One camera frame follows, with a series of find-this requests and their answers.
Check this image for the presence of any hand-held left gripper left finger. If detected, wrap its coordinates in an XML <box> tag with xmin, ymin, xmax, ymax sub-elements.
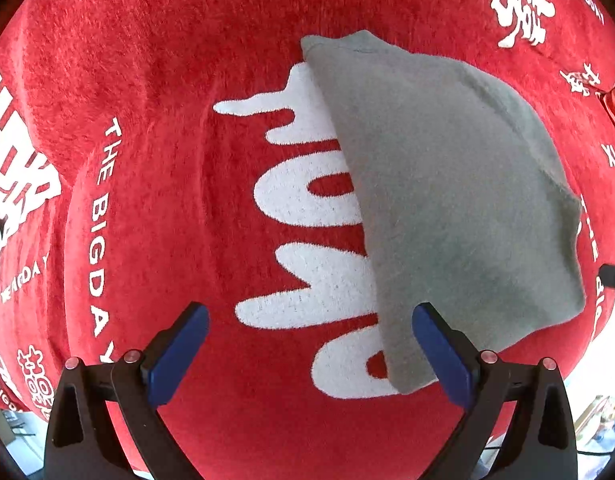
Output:
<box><xmin>44</xmin><ymin>302</ymin><xmax>210</xmax><ymax>480</ymax></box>

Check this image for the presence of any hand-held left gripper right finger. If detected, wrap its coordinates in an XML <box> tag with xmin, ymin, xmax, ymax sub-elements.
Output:
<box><xmin>411</xmin><ymin>302</ymin><xmax>579</xmax><ymax>480</ymax></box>

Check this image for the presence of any grey small garment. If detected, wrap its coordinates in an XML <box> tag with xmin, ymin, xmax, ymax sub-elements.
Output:
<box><xmin>301</xmin><ymin>30</ymin><xmax>587</xmax><ymax>395</ymax></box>

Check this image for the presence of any red printed blanket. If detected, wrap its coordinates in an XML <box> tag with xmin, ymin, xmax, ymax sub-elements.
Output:
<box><xmin>0</xmin><ymin>0</ymin><xmax>615</xmax><ymax>480</ymax></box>

